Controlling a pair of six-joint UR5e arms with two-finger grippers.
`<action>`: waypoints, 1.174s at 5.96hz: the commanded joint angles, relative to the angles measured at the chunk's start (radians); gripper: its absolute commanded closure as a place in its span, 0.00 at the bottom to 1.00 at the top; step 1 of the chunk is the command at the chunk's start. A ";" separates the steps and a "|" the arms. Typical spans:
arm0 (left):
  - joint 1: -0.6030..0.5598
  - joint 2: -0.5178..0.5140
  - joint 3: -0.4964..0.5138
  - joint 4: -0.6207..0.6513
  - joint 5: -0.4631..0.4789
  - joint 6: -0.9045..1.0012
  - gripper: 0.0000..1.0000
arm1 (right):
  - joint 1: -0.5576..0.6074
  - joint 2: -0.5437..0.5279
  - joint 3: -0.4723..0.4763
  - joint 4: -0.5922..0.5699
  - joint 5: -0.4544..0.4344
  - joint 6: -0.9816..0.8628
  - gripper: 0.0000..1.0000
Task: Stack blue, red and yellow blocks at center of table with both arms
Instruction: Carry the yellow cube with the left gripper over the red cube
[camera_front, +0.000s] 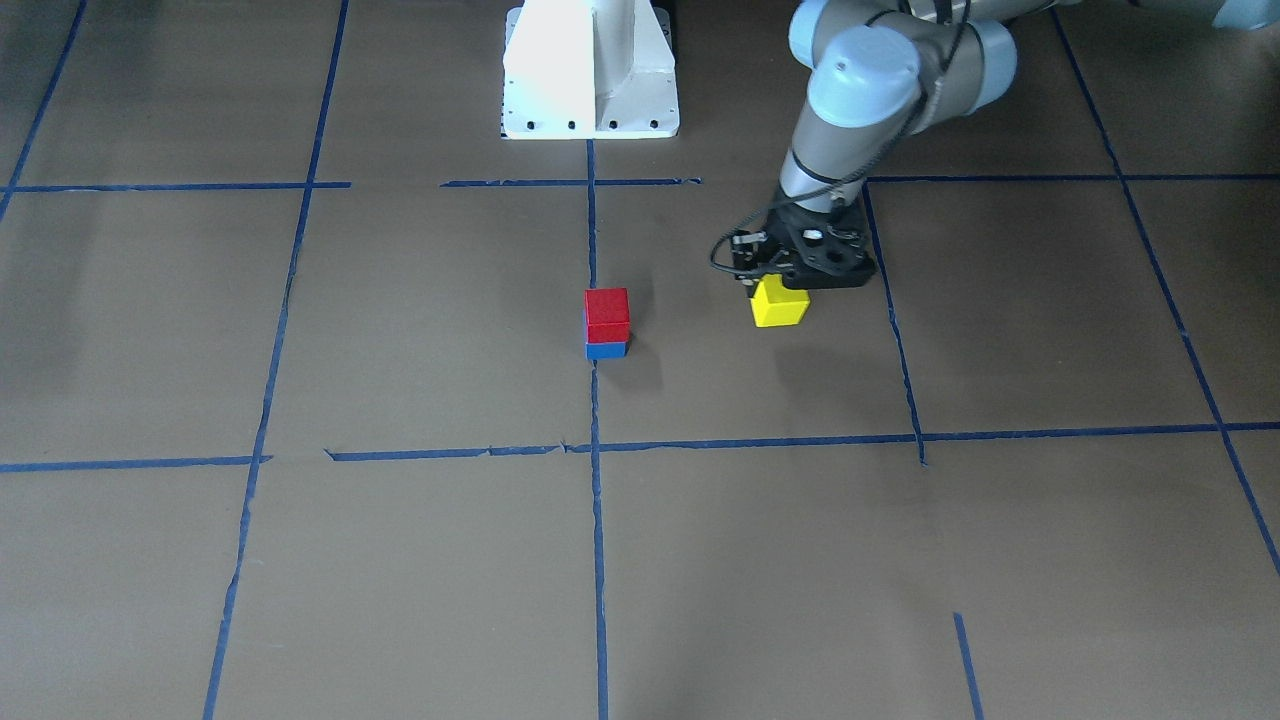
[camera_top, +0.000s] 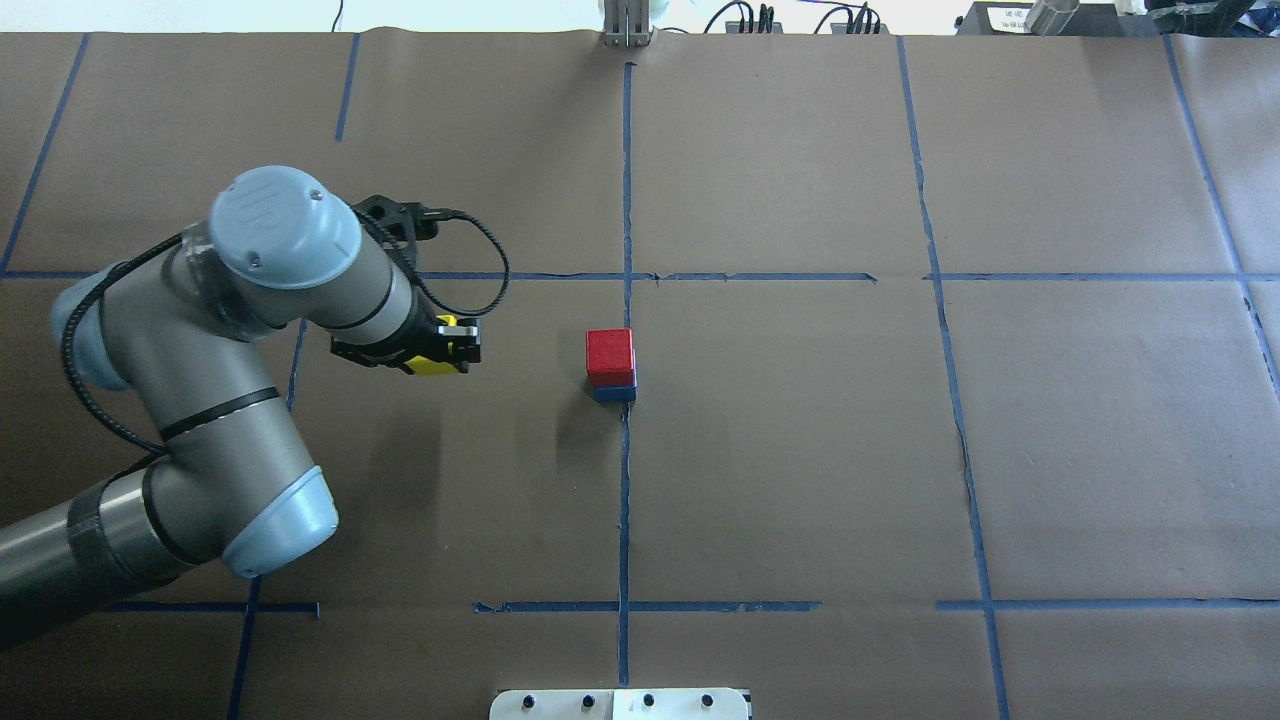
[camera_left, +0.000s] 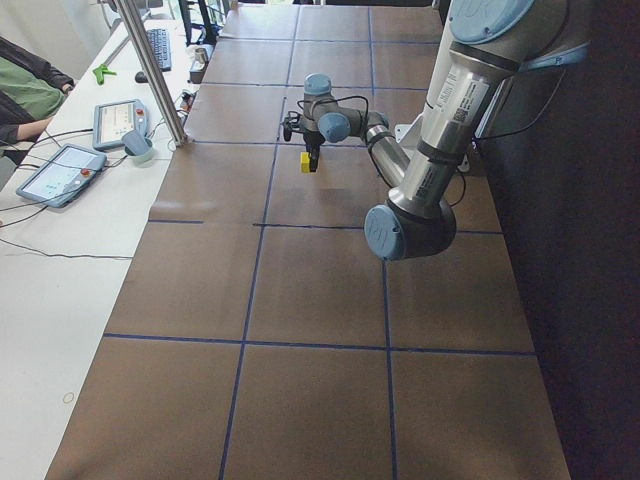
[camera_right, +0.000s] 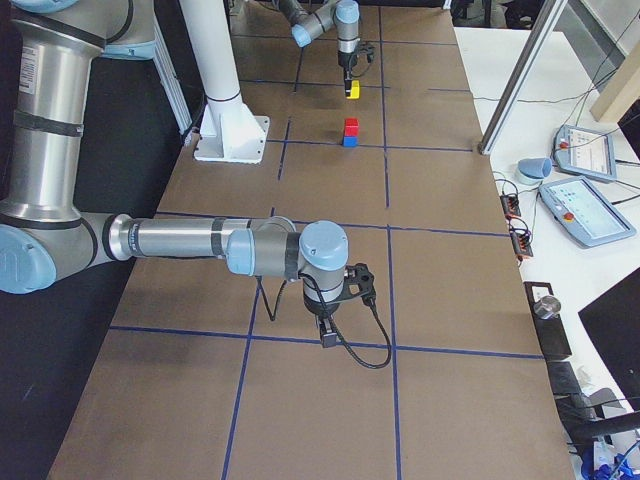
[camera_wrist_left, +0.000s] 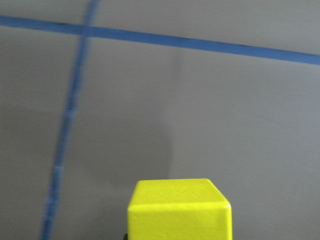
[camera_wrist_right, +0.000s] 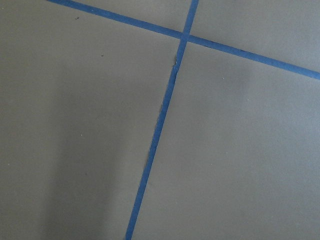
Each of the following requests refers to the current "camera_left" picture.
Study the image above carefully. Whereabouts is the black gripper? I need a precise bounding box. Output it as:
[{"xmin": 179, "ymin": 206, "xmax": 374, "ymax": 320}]
[{"xmin": 303, "ymin": 131, "xmax": 323, "ymax": 172}]

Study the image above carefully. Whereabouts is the yellow wooden block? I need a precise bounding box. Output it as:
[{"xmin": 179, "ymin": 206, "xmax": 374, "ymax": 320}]
[{"xmin": 300, "ymin": 152, "xmax": 315, "ymax": 174}]

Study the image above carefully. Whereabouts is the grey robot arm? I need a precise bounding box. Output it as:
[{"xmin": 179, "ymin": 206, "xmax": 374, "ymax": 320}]
[{"xmin": 283, "ymin": 1, "xmax": 569, "ymax": 260}]

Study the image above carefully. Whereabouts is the blue tape line lengthwise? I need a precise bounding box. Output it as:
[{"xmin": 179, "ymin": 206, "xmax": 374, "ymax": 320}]
[{"xmin": 218, "ymin": 4, "xmax": 301, "ymax": 480}]

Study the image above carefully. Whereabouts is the metal cup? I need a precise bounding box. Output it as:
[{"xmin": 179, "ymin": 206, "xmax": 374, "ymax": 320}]
[{"xmin": 194, "ymin": 48, "xmax": 208, "ymax": 64}]

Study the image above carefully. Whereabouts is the blue tape line crosswise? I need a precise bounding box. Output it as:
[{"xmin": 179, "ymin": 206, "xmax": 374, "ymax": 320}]
[{"xmin": 148, "ymin": 219, "xmax": 504, "ymax": 236}]

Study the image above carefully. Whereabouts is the black computer mouse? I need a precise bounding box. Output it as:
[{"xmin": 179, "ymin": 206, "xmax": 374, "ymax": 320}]
[{"xmin": 134, "ymin": 71, "xmax": 148, "ymax": 84}]

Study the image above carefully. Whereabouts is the black keyboard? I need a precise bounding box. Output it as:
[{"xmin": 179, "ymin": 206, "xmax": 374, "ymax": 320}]
[{"xmin": 146, "ymin": 28, "xmax": 172, "ymax": 72}]

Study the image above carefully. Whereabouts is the teach pendant far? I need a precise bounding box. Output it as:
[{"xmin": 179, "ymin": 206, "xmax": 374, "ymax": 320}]
[{"xmin": 92, "ymin": 99, "xmax": 148, "ymax": 151}]

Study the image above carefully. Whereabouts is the teach pendant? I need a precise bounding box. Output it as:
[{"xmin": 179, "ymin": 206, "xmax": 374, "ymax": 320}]
[
  {"xmin": 16, "ymin": 144, "xmax": 107, "ymax": 208},
  {"xmin": 92, "ymin": 99, "xmax": 148, "ymax": 151}
]

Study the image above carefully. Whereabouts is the green plastic clamp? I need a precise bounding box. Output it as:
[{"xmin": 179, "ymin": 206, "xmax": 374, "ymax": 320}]
[{"xmin": 92, "ymin": 64, "xmax": 117, "ymax": 85}]

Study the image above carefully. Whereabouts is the teach pendant near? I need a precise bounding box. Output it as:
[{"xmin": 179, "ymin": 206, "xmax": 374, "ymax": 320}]
[{"xmin": 16, "ymin": 144, "xmax": 107, "ymax": 208}]

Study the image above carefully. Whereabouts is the person in green shirt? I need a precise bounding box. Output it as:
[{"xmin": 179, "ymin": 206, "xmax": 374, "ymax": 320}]
[{"xmin": 1, "ymin": 37, "xmax": 75, "ymax": 165}]

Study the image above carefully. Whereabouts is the rubber band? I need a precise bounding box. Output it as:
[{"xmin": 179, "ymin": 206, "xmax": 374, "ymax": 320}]
[{"xmin": 62, "ymin": 392, "xmax": 75, "ymax": 404}]

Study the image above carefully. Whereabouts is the aluminium frame post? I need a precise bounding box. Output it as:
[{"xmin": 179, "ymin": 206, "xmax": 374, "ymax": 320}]
[{"xmin": 115, "ymin": 0, "xmax": 187, "ymax": 147}]

